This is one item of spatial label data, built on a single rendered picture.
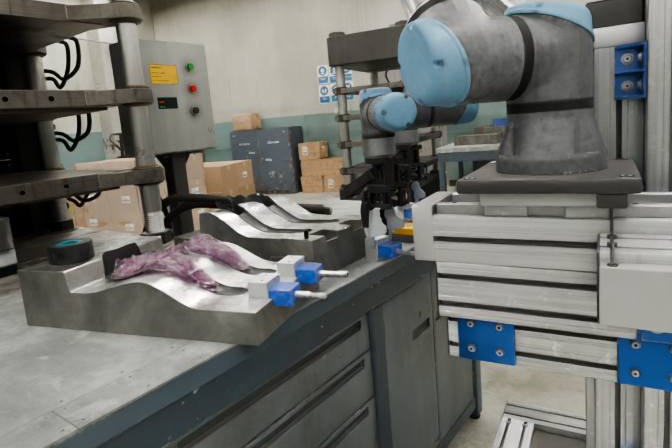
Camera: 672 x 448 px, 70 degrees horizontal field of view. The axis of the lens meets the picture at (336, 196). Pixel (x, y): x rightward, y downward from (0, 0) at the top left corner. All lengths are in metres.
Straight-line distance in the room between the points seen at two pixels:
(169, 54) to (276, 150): 6.37
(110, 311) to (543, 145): 0.75
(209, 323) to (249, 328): 0.07
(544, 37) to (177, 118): 1.41
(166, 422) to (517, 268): 0.57
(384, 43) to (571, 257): 4.47
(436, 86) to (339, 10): 7.65
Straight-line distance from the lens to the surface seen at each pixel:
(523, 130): 0.73
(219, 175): 5.70
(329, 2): 8.38
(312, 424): 1.14
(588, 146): 0.74
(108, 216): 5.50
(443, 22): 0.68
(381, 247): 1.13
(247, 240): 1.17
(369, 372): 1.28
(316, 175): 7.99
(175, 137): 1.86
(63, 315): 1.04
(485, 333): 0.85
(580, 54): 0.75
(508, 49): 0.69
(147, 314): 0.90
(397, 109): 0.96
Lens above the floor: 1.13
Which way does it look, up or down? 9 degrees down
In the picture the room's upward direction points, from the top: 5 degrees counter-clockwise
